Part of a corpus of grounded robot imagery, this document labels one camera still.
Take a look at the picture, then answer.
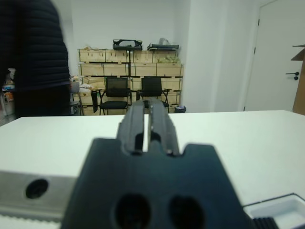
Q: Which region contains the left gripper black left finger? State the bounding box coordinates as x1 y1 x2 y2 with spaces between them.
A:
116 100 145 156

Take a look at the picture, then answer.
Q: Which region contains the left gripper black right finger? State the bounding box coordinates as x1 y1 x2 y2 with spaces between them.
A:
147 99 180 157

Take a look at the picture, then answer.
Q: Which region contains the black box base white insert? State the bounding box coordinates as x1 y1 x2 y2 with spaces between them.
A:
243 192 305 229

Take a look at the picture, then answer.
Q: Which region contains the black mesh office chair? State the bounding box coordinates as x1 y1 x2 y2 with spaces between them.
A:
137 76 170 113
99 76 132 116

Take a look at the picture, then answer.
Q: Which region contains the black hanging cloth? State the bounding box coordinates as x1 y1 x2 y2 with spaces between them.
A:
90 90 99 113

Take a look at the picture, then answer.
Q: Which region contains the flat black case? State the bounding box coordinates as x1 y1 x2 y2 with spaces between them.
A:
146 42 180 52

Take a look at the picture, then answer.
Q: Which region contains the person in black jacket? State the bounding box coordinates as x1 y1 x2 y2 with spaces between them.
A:
0 0 72 120

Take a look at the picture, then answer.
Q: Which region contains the white door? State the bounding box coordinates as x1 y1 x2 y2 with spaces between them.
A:
244 0 305 112

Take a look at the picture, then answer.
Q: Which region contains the black carrying case with handle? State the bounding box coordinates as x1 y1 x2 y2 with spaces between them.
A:
112 38 143 51

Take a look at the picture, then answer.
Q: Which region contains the black door handle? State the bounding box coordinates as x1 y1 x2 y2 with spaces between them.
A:
285 71 300 81

